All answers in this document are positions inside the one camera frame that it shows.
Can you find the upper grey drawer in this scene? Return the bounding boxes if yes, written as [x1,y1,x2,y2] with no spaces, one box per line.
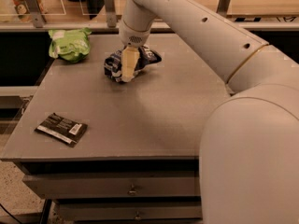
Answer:
[23,172,200,199]

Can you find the middle metal bracket post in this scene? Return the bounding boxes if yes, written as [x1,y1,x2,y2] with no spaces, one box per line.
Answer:
[104,0,117,28]

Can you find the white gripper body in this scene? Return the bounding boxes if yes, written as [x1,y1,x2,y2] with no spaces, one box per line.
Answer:
[119,20,150,48]

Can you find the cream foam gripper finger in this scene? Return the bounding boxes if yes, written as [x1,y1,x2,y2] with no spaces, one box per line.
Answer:
[121,46,140,82]

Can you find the lower grey drawer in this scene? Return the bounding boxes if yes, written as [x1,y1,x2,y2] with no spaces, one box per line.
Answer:
[55,203,202,221]

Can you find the black snack packet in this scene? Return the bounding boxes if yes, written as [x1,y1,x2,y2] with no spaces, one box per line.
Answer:
[35,113,88,147]

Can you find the left metal bracket post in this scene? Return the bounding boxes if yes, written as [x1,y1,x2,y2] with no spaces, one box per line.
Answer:
[25,0,46,28]

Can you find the blue chip bag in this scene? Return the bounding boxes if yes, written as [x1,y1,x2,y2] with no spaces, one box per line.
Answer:
[104,46,162,83]

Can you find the grey drawer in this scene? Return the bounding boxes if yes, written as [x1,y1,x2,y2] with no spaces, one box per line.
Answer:
[23,172,200,199]
[55,203,202,221]

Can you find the metal bracket post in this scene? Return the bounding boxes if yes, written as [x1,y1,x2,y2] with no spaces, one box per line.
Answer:
[216,0,231,17]
[104,0,117,28]
[25,0,46,28]

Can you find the black floor cable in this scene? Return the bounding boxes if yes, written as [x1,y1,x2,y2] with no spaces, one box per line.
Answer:
[0,203,24,224]

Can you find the green chip bag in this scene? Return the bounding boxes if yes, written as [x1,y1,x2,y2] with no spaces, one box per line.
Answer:
[49,28,92,63]

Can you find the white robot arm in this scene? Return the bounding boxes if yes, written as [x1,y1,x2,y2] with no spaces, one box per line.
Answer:
[120,0,299,224]

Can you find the right metal bracket post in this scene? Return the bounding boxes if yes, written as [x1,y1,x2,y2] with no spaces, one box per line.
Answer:
[216,0,231,17]

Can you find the colourful package behind glass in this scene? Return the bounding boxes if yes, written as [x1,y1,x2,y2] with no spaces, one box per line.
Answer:
[0,0,48,22]

